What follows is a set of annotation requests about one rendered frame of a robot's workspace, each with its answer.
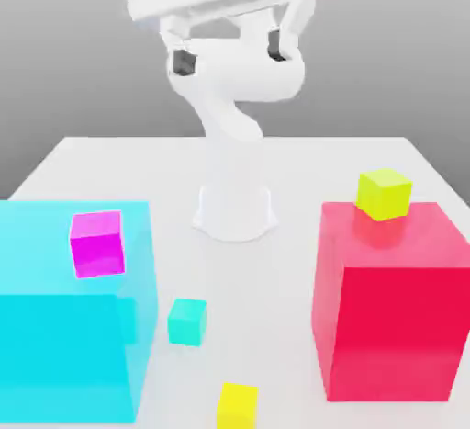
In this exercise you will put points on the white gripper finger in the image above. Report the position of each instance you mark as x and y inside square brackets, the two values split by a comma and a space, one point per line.
[293, 24]
[181, 63]

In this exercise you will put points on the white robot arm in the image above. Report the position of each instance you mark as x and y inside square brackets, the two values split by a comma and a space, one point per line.
[238, 80]

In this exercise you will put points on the small lime cube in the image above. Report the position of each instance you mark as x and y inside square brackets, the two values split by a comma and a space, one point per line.
[383, 195]

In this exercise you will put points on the small magenta cube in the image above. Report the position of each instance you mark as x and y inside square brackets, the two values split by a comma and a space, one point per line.
[97, 252]

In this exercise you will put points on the small turquoise cube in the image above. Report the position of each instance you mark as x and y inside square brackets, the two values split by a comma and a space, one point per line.
[186, 324]

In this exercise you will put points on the small yellow cube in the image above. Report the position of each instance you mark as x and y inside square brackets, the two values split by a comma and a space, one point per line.
[237, 407]

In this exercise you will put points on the large cyan box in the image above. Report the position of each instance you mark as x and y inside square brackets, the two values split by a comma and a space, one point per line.
[62, 344]

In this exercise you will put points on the large red box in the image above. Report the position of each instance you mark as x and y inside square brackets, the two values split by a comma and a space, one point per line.
[396, 326]

